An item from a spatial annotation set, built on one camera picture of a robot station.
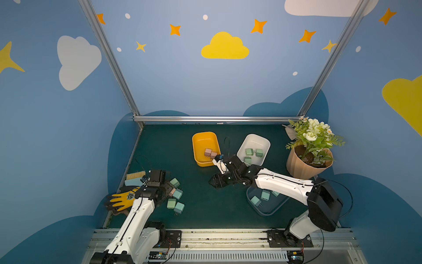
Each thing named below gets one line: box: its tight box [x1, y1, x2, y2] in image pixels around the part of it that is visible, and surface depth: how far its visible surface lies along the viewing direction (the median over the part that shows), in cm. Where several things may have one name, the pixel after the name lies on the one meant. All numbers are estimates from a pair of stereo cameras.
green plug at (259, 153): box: [255, 148, 264, 158], surface depth 106 cm
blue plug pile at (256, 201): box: [250, 195, 263, 208], surface depth 86 cm
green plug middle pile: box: [169, 177, 181, 189], surface depth 92 cm
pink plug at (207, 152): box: [204, 147, 213, 158], surface depth 106 cm
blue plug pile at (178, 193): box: [172, 188, 184, 200], surface depth 88 cm
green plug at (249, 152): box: [245, 147, 254, 156], surface depth 106 cm
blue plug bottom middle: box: [173, 201, 185, 216], surface depth 84 cm
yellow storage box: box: [192, 131, 222, 167], surface depth 110 cm
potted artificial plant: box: [285, 115, 346, 180], surface depth 82 cm
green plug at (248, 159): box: [243, 156, 252, 165], surface depth 103 cm
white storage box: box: [236, 133, 271, 167], surface depth 108 cm
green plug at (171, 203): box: [166, 197, 178, 210], surface depth 85 cm
